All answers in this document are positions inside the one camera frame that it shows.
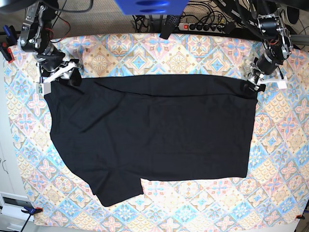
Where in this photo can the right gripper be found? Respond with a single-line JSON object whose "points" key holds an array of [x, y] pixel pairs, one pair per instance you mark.
{"points": [[68, 72]]}

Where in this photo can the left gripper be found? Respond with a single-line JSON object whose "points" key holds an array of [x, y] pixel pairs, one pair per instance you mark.
{"points": [[254, 79]]}

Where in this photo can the black T-shirt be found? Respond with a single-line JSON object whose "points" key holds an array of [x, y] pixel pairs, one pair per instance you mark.
{"points": [[113, 132]]}

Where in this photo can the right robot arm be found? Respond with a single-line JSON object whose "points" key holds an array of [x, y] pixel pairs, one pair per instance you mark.
{"points": [[35, 38]]}

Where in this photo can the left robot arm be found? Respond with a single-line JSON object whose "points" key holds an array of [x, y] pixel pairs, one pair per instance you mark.
{"points": [[275, 37]]}

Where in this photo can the blue box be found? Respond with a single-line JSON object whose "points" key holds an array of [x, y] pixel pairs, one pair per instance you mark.
{"points": [[152, 7]]}

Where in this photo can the patterned tablecloth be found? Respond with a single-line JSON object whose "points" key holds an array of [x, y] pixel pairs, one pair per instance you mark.
{"points": [[275, 191]]}

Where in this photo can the white cabinet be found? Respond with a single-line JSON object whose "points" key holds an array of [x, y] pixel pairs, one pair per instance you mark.
{"points": [[10, 179]]}

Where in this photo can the blue orange clamp bottom left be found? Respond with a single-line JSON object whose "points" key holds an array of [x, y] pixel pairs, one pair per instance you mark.
{"points": [[31, 211]]}

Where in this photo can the orange clamp bottom right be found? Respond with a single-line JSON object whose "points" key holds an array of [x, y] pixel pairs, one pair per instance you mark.
{"points": [[300, 217]]}

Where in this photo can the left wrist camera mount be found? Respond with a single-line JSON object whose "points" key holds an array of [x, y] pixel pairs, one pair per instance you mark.
{"points": [[282, 83]]}

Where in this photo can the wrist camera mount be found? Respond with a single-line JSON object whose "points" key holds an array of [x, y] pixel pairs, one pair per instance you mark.
{"points": [[46, 88], [282, 83]]}

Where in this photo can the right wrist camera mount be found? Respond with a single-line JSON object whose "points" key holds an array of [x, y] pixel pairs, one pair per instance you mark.
{"points": [[46, 88]]}

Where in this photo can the white power strip red switch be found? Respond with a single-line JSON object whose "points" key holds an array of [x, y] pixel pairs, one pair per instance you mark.
{"points": [[201, 27]]}

